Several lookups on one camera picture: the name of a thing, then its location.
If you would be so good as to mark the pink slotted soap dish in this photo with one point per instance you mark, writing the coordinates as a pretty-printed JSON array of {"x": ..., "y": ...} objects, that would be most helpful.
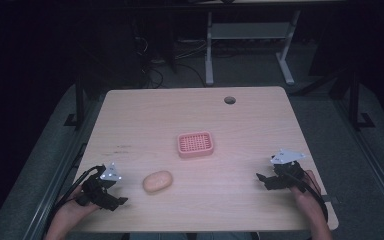
[{"x": 195, "y": 144}]

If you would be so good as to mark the person's left hand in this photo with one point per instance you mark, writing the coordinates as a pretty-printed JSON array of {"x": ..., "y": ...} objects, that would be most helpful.
[{"x": 73, "y": 208}]

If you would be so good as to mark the white metal desk frame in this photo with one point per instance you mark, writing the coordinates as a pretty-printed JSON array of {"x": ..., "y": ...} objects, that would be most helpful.
[{"x": 209, "y": 50}]

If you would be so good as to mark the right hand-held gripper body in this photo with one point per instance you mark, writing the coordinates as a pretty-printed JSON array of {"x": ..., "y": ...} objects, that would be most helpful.
[{"x": 288, "y": 175}]

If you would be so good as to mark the beige oval soap bar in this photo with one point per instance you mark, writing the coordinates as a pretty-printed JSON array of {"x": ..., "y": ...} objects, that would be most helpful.
[{"x": 157, "y": 181}]

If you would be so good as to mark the black metal stand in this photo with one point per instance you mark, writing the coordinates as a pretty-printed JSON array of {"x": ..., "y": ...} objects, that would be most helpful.
[
  {"x": 355, "y": 100},
  {"x": 79, "y": 103}
]

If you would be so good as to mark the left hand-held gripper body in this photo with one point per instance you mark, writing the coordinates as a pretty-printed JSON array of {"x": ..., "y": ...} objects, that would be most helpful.
[{"x": 95, "y": 190}]

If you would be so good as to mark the person's right hand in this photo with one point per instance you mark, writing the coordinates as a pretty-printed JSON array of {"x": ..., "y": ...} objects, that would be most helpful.
[{"x": 310, "y": 198}]

